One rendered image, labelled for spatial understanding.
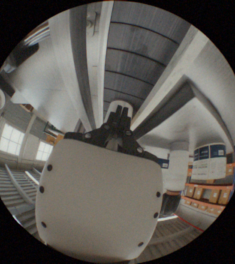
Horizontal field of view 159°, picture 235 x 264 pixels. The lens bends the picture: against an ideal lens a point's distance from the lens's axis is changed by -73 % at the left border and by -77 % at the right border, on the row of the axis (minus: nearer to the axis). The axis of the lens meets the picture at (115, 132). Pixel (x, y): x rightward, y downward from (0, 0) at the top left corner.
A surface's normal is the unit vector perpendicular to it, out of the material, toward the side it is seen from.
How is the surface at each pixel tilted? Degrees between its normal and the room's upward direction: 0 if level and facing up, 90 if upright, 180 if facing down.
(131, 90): 0
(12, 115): 90
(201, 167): 90
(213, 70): 0
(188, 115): 0
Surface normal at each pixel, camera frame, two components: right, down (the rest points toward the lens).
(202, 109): -0.24, 0.91
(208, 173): -0.88, -0.35
